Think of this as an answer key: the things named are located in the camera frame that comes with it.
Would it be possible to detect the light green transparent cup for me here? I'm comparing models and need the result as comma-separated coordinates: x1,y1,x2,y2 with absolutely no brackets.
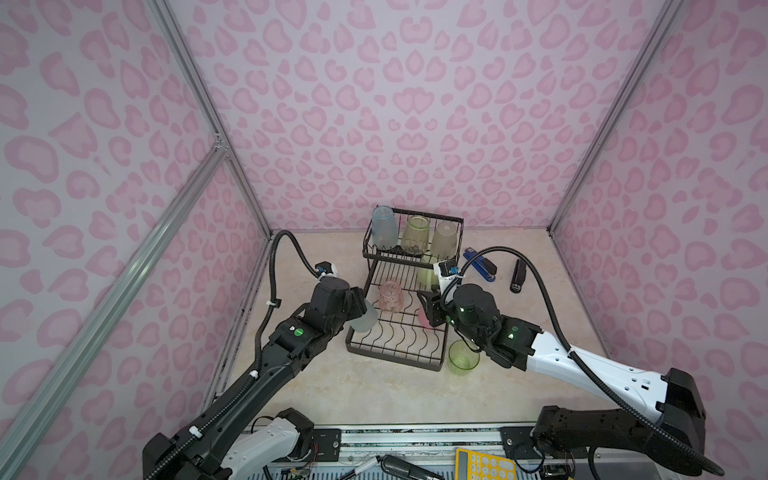
401,215,430,256

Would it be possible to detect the teal textured plastic cup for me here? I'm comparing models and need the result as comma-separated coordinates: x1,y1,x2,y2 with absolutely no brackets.
371,205,398,250

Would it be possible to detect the blue stapler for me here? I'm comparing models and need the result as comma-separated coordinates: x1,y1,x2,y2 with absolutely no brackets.
463,247,497,282

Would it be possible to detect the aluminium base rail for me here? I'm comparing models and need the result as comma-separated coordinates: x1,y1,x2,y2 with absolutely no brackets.
158,419,688,480

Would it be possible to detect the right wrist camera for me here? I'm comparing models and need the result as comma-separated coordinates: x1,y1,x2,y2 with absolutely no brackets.
433,258,459,293

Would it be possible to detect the solid pink plastic cup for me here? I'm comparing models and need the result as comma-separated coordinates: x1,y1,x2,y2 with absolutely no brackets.
417,308,432,329

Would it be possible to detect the bright green transparent cup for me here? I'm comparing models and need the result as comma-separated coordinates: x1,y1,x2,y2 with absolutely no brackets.
448,340,480,376

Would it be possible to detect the pink transparent cup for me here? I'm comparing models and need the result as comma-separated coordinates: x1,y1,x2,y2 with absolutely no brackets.
378,280,404,313

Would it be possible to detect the black marker pen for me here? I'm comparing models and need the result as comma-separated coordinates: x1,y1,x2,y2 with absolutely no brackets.
340,455,444,480

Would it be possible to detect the pale green frosted cup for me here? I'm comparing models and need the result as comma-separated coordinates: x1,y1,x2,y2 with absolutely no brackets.
431,220,459,260

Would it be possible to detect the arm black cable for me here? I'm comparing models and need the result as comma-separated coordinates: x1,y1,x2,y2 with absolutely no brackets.
254,230,322,373
443,245,726,478

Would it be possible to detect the white mug green handle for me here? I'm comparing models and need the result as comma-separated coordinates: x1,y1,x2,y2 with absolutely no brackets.
417,256,439,291

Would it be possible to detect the yellow calculator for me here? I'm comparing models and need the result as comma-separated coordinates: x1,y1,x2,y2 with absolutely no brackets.
454,448,518,480

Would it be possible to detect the black wire dish rack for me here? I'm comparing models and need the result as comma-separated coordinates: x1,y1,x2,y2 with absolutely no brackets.
345,207,464,372

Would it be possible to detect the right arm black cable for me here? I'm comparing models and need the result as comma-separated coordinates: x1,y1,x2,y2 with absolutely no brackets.
443,245,726,478

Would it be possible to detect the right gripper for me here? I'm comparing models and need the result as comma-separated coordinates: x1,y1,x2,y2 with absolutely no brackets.
412,285,488,347

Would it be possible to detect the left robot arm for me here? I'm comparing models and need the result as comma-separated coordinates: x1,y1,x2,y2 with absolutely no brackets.
142,276,367,479

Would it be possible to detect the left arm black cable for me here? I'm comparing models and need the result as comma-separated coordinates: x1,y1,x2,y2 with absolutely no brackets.
254,230,322,373

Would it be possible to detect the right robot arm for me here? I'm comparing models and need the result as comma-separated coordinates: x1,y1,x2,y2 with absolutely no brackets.
417,284,723,476

